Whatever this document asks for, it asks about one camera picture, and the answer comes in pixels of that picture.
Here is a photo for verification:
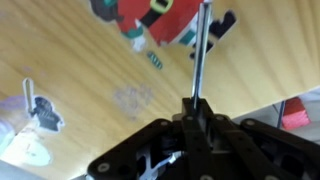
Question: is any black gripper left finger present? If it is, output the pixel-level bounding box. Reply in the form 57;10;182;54
87;97;214;180

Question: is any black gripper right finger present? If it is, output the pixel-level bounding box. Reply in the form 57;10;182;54
198;98;320;180

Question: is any silver metal spoon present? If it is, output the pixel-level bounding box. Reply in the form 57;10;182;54
189;0;214;108

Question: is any thin dark metal leg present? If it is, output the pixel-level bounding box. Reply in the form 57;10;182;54
275;99;287;129

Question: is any red ribbed block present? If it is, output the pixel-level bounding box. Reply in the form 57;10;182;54
281;96;313;132

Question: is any small striped candy sticker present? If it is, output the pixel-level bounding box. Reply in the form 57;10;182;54
146;49;164;71

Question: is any black knight sticker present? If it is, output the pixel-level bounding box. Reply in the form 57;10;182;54
21;77;66;134

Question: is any Santa Claus sticker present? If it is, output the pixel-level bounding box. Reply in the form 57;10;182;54
88;0;238;60

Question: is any light wooden table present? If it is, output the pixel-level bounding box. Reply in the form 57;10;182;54
0;0;320;180

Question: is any round white sticker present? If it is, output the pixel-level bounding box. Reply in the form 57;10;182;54
9;136;54;168

